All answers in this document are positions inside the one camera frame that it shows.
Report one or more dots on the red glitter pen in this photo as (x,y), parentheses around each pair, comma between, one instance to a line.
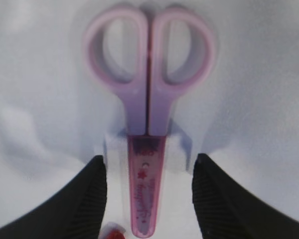
(112,230)

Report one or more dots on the pink scissors purple sheath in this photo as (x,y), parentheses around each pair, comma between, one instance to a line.
(148,97)

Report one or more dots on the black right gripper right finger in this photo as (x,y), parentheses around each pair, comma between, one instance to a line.
(226,210)

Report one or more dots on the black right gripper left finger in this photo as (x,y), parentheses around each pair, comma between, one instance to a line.
(74,212)

